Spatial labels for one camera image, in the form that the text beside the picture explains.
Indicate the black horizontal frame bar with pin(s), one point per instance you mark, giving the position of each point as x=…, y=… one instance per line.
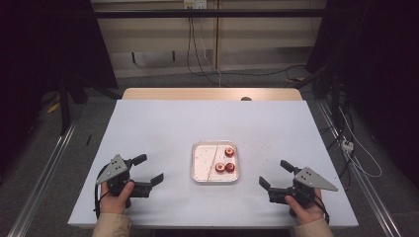
x=210, y=13

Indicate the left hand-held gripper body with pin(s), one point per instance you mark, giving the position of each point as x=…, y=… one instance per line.
x=113, y=168

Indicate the white wall socket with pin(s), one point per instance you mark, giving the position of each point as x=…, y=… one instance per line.
x=195, y=3

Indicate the aluminium floor rail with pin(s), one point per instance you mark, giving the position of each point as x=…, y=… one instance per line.
x=42, y=177
x=362, y=177

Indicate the silver metal tray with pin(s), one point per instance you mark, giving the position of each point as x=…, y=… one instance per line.
x=201, y=164

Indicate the black curtain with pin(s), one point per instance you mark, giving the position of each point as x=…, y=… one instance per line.
x=378, y=65
x=39, y=42

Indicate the person's left hand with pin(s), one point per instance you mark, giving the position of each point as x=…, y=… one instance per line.
x=113, y=202

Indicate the red strawberry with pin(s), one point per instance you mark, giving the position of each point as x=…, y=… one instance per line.
x=229, y=151

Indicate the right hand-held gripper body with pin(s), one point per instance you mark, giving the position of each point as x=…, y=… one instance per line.
x=313, y=180

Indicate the black metal stand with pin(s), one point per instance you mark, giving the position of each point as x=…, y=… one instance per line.
x=65, y=105

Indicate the yellow floor tape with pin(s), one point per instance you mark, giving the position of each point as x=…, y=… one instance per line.
x=53, y=108

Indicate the light wooden table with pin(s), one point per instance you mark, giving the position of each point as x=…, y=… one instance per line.
x=197, y=94

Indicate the white power strip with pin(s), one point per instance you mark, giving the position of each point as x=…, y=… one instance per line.
x=347, y=145

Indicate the small black floor object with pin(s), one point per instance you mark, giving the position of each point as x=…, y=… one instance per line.
x=88, y=140

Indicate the white table mat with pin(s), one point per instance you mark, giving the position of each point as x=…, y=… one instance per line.
x=171, y=131

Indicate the person's right hand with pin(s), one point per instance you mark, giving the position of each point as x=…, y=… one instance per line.
x=306, y=212

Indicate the red cored hawthorn fruit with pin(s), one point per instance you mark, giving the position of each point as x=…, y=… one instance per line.
x=220, y=167
x=230, y=167

